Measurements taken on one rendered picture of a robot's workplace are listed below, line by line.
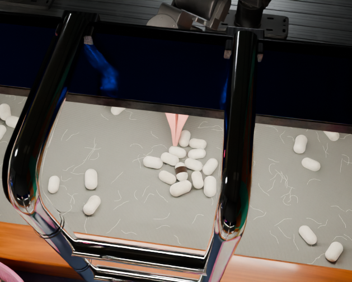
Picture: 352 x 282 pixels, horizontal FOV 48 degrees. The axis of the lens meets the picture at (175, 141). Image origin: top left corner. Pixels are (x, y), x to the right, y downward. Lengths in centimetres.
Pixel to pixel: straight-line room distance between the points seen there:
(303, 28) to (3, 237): 81
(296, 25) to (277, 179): 48
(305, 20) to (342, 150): 42
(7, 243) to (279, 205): 44
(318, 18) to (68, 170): 72
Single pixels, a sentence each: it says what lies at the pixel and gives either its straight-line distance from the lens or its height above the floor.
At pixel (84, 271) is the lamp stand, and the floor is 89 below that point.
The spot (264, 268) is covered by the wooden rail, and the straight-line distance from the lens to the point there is 62.
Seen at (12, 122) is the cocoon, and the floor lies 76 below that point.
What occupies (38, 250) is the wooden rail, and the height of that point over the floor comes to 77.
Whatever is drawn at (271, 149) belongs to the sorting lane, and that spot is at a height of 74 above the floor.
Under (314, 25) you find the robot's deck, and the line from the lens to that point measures 107.
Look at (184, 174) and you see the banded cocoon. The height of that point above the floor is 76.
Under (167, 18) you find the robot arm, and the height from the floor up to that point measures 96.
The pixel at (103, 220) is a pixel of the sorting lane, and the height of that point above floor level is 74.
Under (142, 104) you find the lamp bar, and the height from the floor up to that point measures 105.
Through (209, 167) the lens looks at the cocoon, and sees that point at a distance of 67.
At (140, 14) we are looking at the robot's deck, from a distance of 104.
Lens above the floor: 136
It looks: 59 degrees down
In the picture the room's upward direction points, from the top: straight up
